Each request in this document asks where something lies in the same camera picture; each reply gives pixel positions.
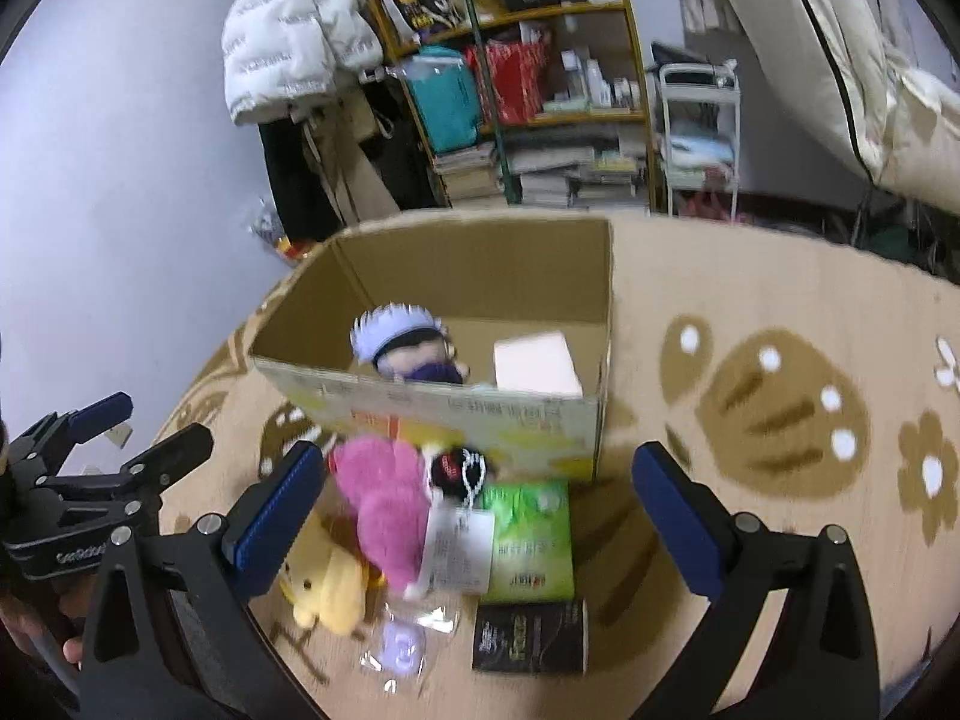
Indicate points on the beige printed blanket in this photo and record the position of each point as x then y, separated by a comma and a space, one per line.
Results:
750, 277

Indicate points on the person's left hand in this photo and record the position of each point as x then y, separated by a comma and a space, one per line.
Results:
67, 634

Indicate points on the cream folded mattress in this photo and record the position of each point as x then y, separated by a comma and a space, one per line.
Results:
825, 30

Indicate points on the white puffer jacket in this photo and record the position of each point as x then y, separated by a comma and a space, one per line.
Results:
292, 45

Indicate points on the black device on cart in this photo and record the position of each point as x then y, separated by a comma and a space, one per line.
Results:
675, 56

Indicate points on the black packet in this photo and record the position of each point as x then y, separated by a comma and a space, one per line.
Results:
529, 637

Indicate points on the row of small bottles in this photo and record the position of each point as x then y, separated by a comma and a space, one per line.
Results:
600, 82

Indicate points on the green tissue packet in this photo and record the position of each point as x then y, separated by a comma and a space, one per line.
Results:
532, 540

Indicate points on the beige hanging garment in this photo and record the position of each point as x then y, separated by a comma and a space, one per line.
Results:
367, 180

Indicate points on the pink plush toy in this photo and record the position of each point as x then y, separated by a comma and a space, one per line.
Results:
382, 502

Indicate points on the teal bag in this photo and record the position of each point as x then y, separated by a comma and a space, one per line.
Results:
442, 105

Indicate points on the white trolley cart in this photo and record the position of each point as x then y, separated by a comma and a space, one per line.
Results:
697, 165

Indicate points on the red gift bag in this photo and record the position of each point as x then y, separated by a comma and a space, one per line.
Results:
514, 82

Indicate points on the yellow wooden shelf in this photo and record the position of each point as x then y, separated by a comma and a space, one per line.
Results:
570, 9

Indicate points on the cream cushion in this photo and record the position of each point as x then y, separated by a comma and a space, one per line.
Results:
922, 127

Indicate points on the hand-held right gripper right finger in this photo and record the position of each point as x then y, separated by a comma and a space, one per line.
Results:
675, 525

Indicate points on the purple trinket in clear bag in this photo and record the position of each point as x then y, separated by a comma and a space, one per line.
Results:
405, 645

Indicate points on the cardboard box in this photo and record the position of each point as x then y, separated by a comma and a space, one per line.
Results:
465, 277

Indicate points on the white-haired plush doll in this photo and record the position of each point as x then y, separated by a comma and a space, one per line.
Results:
390, 330

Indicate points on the stack of books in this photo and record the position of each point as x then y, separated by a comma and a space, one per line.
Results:
547, 180

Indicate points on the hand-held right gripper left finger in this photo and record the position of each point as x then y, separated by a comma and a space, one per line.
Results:
274, 521

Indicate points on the white printed hang tag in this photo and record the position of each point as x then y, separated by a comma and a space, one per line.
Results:
457, 547

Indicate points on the black hanging garment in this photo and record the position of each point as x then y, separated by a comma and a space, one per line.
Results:
292, 180

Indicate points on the plastic bag of toys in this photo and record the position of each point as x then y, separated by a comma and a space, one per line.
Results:
270, 229

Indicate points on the yellow plush toy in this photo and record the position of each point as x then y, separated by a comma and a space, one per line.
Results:
330, 585

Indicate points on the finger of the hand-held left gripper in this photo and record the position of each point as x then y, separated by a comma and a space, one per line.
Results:
176, 450
105, 412

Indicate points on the green pole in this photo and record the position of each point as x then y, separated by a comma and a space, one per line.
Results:
487, 90

